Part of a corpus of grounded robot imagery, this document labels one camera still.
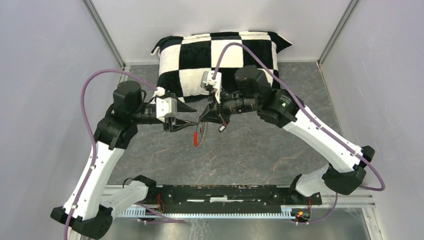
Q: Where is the black white checkered pillow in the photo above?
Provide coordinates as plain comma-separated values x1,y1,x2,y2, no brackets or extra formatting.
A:
151,31,292,103

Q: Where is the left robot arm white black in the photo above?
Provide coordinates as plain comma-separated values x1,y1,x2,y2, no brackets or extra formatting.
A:
50,80,195,240

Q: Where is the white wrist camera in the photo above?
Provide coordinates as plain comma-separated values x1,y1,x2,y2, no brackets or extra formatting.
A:
200,70,222,104
153,87,177,123

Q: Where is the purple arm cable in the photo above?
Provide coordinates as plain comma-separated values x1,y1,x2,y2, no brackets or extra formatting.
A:
211,42,386,225
62,68,188,240

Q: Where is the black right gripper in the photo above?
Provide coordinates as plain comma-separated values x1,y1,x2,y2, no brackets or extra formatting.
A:
199,86,260,127

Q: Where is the white slotted cable duct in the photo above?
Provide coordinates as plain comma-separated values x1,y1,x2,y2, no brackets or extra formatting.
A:
118,206,295,220

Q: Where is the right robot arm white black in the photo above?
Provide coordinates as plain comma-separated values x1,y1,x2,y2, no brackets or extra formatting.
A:
199,65,375,204

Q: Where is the metal key organizer red handle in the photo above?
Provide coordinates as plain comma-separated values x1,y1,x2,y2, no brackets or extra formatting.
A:
193,122,208,147

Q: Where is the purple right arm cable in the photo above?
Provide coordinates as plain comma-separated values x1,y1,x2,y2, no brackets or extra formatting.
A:
211,42,386,225

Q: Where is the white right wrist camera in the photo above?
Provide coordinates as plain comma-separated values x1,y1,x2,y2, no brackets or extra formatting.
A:
200,70,222,104

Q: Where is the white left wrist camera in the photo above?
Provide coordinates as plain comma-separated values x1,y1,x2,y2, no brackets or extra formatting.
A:
153,87,177,123

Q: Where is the key with black tag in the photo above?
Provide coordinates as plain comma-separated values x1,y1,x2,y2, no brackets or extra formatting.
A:
218,122,227,133

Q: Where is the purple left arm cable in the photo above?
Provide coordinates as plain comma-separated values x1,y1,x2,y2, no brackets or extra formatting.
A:
62,68,188,240

